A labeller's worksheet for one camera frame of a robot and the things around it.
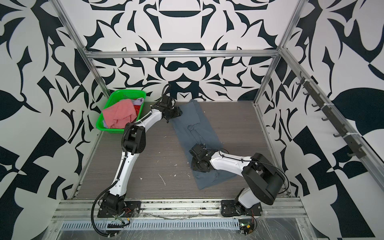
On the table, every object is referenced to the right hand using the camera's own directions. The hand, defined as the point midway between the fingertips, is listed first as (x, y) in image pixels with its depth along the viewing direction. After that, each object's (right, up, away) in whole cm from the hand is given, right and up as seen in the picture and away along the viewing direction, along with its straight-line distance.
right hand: (194, 166), depth 87 cm
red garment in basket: (-39, +34, +16) cm, 54 cm away
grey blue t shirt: (+1, +21, +18) cm, 28 cm away
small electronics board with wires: (+24, -23, -16) cm, 37 cm away
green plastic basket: (-58, +43, +25) cm, 76 cm away
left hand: (-10, +34, +22) cm, 41 cm away
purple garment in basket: (-39, +39, +19) cm, 58 cm away
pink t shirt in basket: (-49, +29, +9) cm, 58 cm away
